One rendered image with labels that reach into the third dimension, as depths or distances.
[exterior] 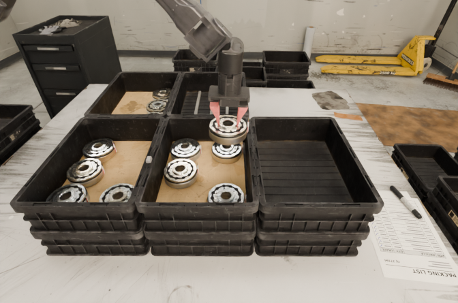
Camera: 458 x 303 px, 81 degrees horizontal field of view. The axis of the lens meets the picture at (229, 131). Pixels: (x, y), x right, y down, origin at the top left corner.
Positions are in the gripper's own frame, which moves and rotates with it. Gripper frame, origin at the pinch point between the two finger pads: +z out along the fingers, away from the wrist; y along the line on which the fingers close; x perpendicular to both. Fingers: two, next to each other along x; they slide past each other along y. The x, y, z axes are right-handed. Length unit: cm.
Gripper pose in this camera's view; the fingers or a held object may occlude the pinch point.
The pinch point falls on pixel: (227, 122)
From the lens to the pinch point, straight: 72.3
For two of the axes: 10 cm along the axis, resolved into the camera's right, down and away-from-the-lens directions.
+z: -0.4, 8.3, 5.6
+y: -10.0, -0.4, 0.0
